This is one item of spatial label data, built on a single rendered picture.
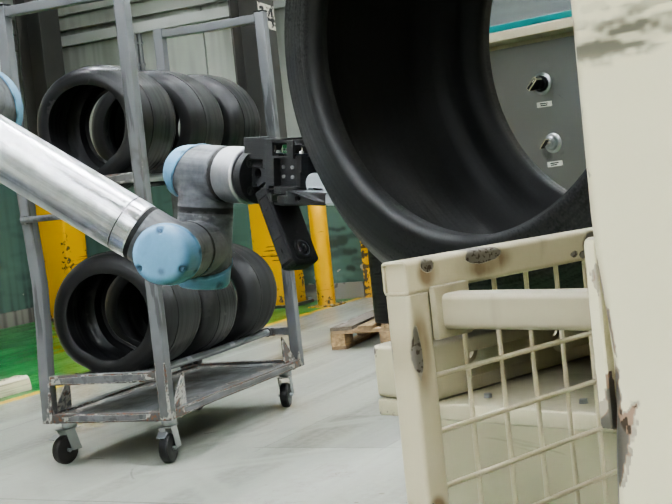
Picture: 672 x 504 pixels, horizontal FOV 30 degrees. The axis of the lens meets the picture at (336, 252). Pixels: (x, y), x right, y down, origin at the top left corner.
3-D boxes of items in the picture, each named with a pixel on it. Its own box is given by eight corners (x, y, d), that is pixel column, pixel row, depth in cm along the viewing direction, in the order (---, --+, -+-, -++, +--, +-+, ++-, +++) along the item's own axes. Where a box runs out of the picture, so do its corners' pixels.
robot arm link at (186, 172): (202, 204, 176) (204, 143, 176) (253, 209, 169) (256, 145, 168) (157, 204, 171) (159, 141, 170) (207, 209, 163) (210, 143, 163)
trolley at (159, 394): (199, 405, 643) (157, 29, 633) (310, 401, 619) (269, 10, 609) (42, 469, 521) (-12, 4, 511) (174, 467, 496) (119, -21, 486)
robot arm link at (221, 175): (210, 205, 163) (258, 200, 169) (233, 207, 160) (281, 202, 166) (209, 147, 162) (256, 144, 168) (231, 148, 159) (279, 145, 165)
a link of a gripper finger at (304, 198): (316, 193, 148) (266, 189, 154) (316, 206, 148) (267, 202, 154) (344, 190, 151) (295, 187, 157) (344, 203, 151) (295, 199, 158)
